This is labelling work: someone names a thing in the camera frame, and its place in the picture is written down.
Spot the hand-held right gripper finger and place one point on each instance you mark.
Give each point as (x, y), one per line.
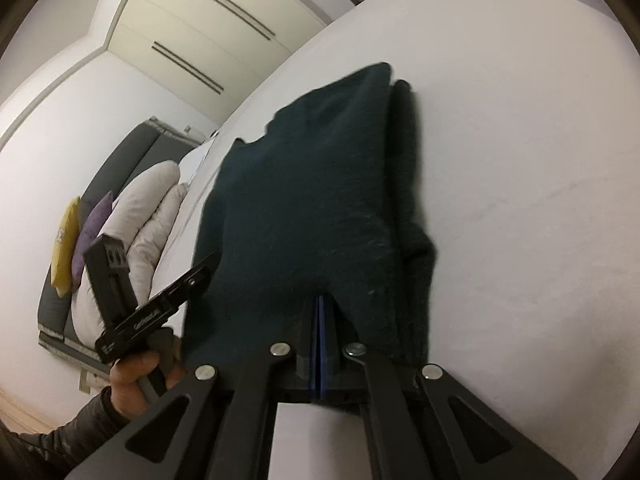
(315, 355)
(325, 355)

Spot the dark green garment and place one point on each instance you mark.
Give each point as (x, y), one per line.
(310, 185)

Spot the person's left forearm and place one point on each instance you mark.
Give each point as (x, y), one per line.
(50, 450)

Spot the person's left hand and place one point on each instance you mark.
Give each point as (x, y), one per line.
(130, 385)

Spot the purple cushion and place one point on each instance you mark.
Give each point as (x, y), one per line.
(92, 230)

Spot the yellow cushion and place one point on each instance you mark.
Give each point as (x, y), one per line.
(65, 245)

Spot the grey upholstered headboard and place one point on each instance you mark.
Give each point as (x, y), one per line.
(130, 155)

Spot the white bed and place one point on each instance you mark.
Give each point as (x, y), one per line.
(500, 160)

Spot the cream wardrobe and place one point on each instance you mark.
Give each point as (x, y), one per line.
(165, 15)

